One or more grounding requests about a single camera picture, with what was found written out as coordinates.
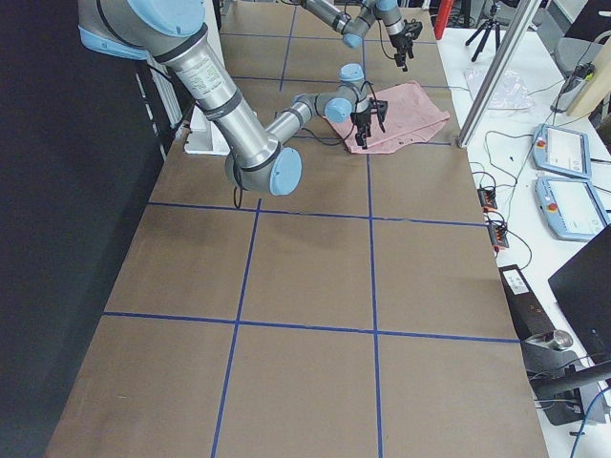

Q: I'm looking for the wooden board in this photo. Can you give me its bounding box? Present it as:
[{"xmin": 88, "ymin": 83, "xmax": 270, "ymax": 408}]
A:
[{"xmin": 567, "ymin": 40, "xmax": 611, "ymax": 117}]

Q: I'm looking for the black camera tripod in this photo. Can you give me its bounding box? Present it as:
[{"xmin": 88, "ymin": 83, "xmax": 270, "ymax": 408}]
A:
[{"xmin": 465, "ymin": 0, "xmax": 501, "ymax": 62}]

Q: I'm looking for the aluminium frame post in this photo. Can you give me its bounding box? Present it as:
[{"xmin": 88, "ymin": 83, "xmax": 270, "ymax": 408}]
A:
[{"xmin": 456, "ymin": 0, "xmax": 540, "ymax": 148}]

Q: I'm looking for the lower orange connector block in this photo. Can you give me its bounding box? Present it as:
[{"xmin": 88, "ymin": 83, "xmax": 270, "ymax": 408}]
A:
[{"xmin": 487, "ymin": 220, "xmax": 509, "ymax": 253}]

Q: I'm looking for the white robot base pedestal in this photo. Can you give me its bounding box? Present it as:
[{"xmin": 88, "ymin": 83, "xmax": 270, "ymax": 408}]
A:
[{"xmin": 184, "ymin": 107, "xmax": 230, "ymax": 156}]

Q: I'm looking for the lower teach pendant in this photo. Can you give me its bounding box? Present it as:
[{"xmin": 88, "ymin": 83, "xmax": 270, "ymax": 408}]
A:
[{"xmin": 535, "ymin": 177, "xmax": 610, "ymax": 242}]

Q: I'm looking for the black cable on table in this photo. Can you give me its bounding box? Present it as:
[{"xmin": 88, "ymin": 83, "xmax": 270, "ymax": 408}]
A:
[{"xmin": 470, "ymin": 128, "xmax": 536, "ymax": 273}]

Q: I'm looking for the upper orange connector block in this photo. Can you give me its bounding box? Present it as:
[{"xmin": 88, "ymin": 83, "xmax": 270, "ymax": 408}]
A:
[{"xmin": 477, "ymin": 187, "xmax": 497, "ymax": 213}]

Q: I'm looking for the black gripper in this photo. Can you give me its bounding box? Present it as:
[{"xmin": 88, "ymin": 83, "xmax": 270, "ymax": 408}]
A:
[
  {"xmin": 350, "ymin": 97, "xmax": 389, "ymax": 150},
  {"xmin": 387, "ymin": 19, "xmax": 423, "ymax": 72}
]

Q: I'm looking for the clear plastic bag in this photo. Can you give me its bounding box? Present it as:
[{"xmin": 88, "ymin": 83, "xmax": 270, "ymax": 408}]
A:
[{"xmin": 463, "ymin": 68, "xmax": 535, "ymax": 110}]

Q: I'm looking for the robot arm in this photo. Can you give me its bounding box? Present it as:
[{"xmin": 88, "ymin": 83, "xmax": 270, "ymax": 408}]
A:
[
  {"xmin": 284, "ymin": 0, "xmax": 423, "ymax": 72},
  {"xmin": 78, "ymin": 1, "xmax": 388, "ymax": 196}
]

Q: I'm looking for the pink Snoopy t-shirt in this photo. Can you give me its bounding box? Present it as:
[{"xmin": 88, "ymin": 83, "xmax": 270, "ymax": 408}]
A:
[{"xmin": 345, "ymin": 81, "xmax": 450, "ymax": 155}]

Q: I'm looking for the upper teach pendant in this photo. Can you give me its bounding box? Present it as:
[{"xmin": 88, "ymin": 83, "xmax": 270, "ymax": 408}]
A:
[{"xmin": 532, "ymin": 124, "xmax": 592, "ymax": 178}]

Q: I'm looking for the black control box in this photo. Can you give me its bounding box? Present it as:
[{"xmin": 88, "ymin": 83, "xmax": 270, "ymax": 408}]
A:
[{"xmin": 499, "ymin": 264, "xmax": 596, "ymax": 426}]

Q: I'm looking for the orange connector block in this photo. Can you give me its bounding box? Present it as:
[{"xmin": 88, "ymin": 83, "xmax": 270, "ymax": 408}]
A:
[
  {"xmin": 487, "ymin": 220, "xmax": 509, "ymax": 253},
  {"xmin": 477, "ymin": 187, "xmax": 497, "ymax": 213}
]

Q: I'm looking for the black monitor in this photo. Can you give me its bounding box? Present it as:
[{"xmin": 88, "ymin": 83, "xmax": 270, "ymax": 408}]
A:
[{"xmin": 548, "ymin": 226, "xmax": 610, "ymax": 355}]

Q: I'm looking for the teach pendant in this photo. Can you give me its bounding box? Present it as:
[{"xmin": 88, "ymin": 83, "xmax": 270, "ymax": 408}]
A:
[
  {"xmin": 535, "ymin": 177, "xmax": 610, "ymax": 242},
  {"xmin": 532, "ymin": 124, "xmax": 592, "ymax": 178}
]

